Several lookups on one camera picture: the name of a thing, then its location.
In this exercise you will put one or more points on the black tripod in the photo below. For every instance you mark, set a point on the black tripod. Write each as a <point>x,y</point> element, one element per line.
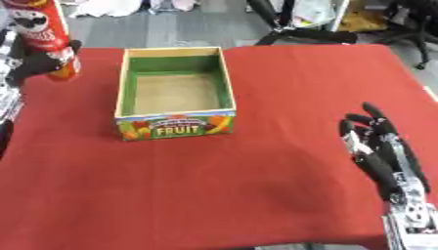
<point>296,34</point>

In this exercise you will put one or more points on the red chip tube can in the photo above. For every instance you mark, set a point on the red chip tube can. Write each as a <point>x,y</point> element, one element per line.
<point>41,29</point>

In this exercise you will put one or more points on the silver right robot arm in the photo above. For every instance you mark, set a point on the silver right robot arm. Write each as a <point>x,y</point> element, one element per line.
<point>413,224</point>

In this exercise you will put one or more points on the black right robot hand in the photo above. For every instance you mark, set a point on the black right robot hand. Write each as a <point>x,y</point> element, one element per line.
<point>381,169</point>

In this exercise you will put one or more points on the pale pink cloth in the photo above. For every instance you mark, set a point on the pale pink cloth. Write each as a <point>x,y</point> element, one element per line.
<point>174,4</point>

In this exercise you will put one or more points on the cardboard box with green inside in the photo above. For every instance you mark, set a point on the cardboard box with green inside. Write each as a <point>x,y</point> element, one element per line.
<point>174,97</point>

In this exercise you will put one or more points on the white cloth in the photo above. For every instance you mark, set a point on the white cloth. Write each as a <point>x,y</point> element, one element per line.
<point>108,7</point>

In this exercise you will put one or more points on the black office chair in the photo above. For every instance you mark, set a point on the black office chair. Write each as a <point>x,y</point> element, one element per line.
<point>411,26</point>

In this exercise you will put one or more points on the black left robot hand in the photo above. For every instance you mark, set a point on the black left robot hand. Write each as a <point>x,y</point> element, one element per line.
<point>35,63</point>

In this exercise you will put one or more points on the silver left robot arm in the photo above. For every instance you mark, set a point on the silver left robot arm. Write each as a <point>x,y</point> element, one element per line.
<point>8,104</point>

